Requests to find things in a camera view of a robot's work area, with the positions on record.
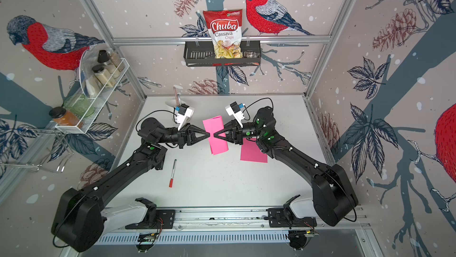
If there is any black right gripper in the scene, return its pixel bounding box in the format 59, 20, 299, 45
214, 122, 265, 148

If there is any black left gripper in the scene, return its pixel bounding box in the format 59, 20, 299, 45
156, 124, 209, 151

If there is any pink square paper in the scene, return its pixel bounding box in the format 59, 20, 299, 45
241, 138, 268, 163
202, 116, 229, 156

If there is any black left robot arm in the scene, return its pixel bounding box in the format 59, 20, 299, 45
51, 118, 210, 252

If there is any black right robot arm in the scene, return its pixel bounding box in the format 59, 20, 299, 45
214, 102, 358, 226

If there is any pink pen in cup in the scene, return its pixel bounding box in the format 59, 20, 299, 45
173, 87, 181, 107

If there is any white cup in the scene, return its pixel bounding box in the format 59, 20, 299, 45
165, 99, 179, 108

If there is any red marker pen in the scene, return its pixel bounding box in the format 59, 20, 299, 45
169, 159, 178, 188

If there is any beige spice bottle black cap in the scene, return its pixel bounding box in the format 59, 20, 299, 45
92, 64, 116, 88

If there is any Chuba cassava chips bag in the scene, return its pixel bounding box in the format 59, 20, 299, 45
203, 9, 242, 59

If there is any green glass jar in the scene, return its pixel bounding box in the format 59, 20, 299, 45
64, 94, 95, 119

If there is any orange spice jar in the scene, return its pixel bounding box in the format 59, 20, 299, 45
49, 107, 83, 129

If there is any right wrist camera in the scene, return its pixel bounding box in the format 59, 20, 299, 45
226, 101, 245, 128

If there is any black wire basket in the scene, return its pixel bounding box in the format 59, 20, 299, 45
184, 41, 261, 67

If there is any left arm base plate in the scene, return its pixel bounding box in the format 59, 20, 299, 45
125, 198, 176, 230

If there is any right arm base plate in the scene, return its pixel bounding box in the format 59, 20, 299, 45
264, 195, 317, 228

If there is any white wire shelf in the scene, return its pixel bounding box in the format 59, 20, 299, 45
57, 44, 130, 134

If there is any chrome wire hook rack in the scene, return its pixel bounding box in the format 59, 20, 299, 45
1, 125, 74, 175

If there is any aluminium mounting rail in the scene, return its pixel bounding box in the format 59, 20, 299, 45
72, 205, 371, 234

